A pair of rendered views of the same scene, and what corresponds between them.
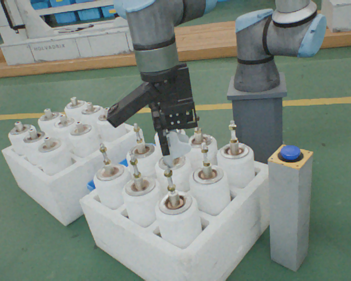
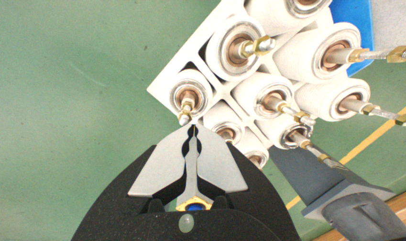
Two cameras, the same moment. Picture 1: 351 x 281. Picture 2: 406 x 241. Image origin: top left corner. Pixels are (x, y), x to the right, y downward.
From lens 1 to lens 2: 0.65 m
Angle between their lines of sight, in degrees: 62
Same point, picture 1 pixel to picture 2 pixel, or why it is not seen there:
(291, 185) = not seen: hidden behind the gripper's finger
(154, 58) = not seen: outside the picture
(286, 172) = (183, 196)
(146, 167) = (294, 60)
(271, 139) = (281, 165)
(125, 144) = not seen: outside the picture
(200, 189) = (208, 124)
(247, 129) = (301, 160)
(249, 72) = (366, 228)
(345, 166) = not seen: hidden behind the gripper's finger
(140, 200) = (210, 49)
